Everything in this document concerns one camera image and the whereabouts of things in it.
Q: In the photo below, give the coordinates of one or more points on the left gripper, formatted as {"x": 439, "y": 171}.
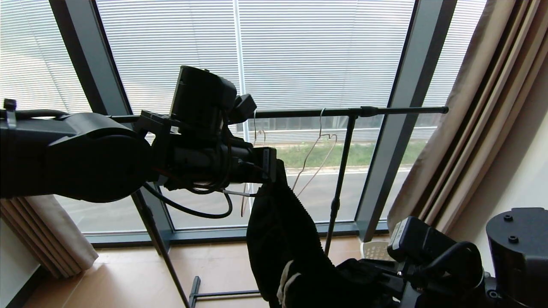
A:
{"x": 214, "y": 164}

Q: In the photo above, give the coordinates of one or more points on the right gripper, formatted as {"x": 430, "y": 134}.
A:
{"x": 428, "y": 286}

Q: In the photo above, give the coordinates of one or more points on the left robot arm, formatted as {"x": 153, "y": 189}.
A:
{"x": 85, "y": 158}

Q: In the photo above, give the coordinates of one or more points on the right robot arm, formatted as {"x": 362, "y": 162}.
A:
{"x": 518, "y": 256}

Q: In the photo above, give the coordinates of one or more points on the pink clothes hanger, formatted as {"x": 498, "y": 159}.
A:
{"x": 255, "y": 126}
{"x": 320, "y": 126}

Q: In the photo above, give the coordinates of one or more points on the white laundry basket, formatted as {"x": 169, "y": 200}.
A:
{"x": 374, "y": 251}

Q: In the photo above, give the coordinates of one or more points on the black clothes rack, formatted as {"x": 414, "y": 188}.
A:
{"x": 368, "y": 111}

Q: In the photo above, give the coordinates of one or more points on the beige curtain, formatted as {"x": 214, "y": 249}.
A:
{"x": 47, "y": 239}
{"x": 471, "y": 107}

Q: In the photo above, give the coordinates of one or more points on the window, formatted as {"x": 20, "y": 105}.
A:
{"x": 411, "y": 85}

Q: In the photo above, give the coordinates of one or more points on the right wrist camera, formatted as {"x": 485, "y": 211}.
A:
{"x": 419, "y": 239}

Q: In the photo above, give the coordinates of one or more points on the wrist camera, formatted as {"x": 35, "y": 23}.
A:
{"x": 419, "y": 239}
{"x": 244, "y": 108}

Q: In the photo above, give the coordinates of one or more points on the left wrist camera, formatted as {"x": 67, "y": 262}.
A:
{"x": 244, "y": 108}

